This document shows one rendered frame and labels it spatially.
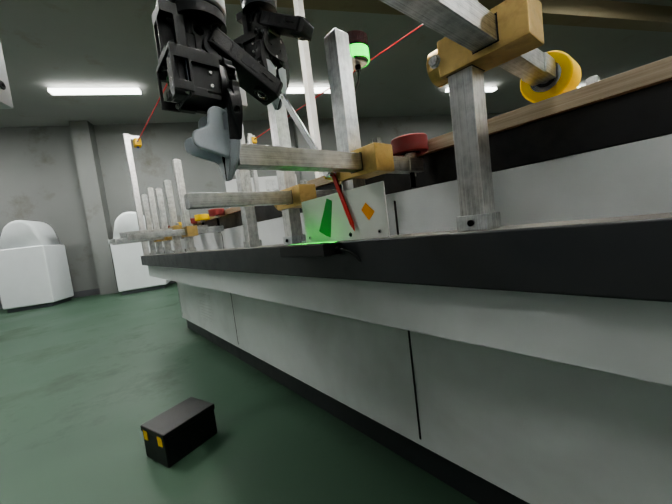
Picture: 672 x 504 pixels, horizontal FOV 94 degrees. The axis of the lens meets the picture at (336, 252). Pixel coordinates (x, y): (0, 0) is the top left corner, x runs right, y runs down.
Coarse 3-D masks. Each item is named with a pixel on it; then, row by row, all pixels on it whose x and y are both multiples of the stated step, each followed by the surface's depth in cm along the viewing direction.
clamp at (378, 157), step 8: (376, 144) 55; (384, 144) 57; (360, 152) 58; (368, 152) 56; (376, 152) 55; (384, 152) 57; (392, 152) 58; (368, 160) 57; (376, 160) 55; (384, 160) 57; (392, 160) 58; (368, 168) 57; (376, 168) 56; (384, 168) 57; (392, 168) 58; (336, 176) 64; (344, 176) 62; (352, 176) 60; (360, 176) 60; (368, 176) 61
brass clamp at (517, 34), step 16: (512, 0) 36; (528, 0) 35; (496, 16) 38; (512, 16) 37; (528, 16) 35; (512, 32) 37; (528, 32) 36; (448, 48) 43; (464, 48) 41; (496, 48) 38; (512, 48) 38; (528, 48) 39; (432, 64) 44; (448, 64) 43; (464, 64) 41; (480, 64) 42; (496, 64) 42; (432, 80) 46
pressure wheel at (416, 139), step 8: (400, 136) 67; (408, 136) 66; (416, 136) 66; (424, 136) 67; (392, 144) 69; (400, 144) 67; (408, 144) 66; (416, 144) 66; (424, 144) 67; (400, 152) 67; (408, 152) 69; (416, 152) 70; (424, 152) 70
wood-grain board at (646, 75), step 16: (656, 64) 43; (608, 80) 47; (624, 80) 45; (640, 80) 44; (656, 80) 43; (560, 96) 51; (576, 96) 50; (592, 96) 48; (608, 96) 47; (512, 112) 57; (528, 112) 55; (544, 112) 53; (560, 112) 52; (496, 128) 59; (432, 144) 70; (448, 144) 67
